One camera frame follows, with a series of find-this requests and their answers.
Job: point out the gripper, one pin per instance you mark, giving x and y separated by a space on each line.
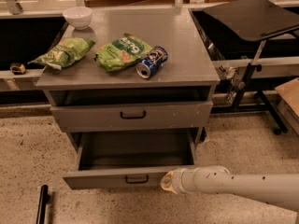
177 181

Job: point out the grey drawer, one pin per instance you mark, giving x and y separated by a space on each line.
130 159
99 118

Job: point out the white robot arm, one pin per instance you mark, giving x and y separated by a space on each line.
278 190

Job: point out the grey drawer cabinet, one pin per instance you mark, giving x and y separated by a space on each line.
187 76

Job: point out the crushed blue soda can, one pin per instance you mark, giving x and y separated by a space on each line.
150 64

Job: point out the black bar on floor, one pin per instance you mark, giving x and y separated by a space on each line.
43 200

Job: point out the green chip bag centre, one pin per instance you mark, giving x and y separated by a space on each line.
121 53

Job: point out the green chip bag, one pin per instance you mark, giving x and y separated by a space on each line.
65 53
121 53

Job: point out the cardboard box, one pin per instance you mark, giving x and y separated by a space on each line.
289 104

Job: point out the green chip bag left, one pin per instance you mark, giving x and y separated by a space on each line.
65 53

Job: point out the black tray stand table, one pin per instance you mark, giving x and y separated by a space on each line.
241 29

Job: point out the white bowl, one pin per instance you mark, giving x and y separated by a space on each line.
78 17

